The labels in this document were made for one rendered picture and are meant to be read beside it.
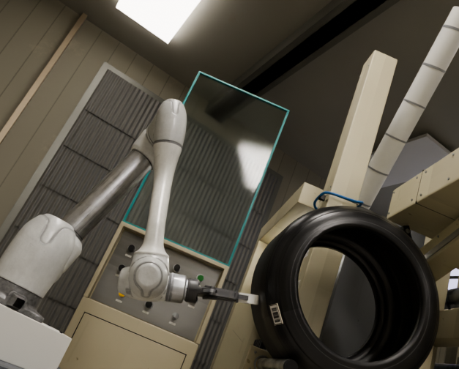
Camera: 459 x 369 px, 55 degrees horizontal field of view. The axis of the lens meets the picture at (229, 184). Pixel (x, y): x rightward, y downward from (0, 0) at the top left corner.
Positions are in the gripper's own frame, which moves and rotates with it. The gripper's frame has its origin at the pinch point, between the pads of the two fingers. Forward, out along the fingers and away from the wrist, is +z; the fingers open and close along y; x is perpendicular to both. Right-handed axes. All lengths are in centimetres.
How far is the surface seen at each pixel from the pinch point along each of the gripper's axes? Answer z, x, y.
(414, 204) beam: 62, -44, 3
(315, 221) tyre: 17.4, -25.8, -12.2
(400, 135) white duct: 83, -103, 48
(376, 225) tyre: 38.2, -27.7, -12.8
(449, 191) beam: 64, -44, -15
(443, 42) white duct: 90, -141, 17
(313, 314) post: 31.6, -1.3, 25.2
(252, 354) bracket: 8.4, 16.1, 22.9
